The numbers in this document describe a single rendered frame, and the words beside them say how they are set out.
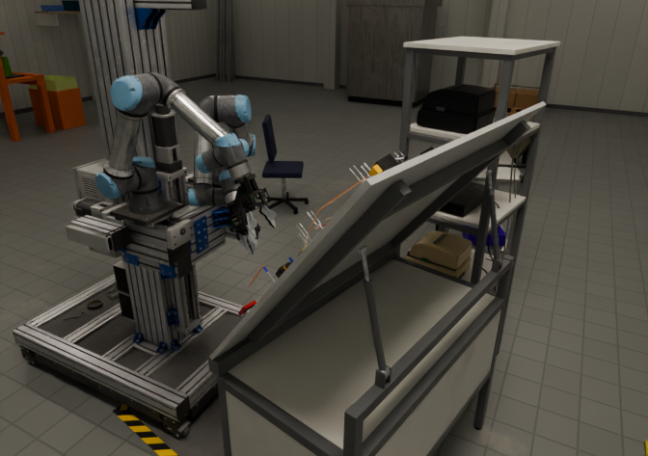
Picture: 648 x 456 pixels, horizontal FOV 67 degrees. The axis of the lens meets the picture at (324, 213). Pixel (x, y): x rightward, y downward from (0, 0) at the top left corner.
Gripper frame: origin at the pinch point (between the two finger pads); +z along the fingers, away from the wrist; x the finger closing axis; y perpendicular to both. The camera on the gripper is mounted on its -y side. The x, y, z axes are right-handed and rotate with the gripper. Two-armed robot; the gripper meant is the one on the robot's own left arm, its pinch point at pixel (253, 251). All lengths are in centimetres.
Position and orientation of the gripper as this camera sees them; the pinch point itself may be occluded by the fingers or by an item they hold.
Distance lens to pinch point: 189.3
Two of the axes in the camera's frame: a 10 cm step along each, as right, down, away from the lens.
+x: 8.8, -4.4, -2.0
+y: -3.5, -2.9, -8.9
